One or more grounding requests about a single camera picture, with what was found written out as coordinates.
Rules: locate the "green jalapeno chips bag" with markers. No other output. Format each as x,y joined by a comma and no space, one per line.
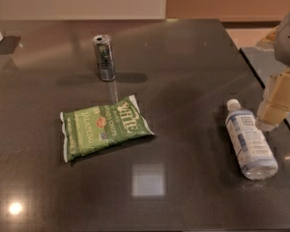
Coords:
89,130

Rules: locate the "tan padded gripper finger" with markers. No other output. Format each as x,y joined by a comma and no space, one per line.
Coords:
275,106

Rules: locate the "silver redbull can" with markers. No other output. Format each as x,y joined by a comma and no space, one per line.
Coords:
104,57

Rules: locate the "clear blue-label plastic bottle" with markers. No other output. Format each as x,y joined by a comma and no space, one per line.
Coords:
254,155

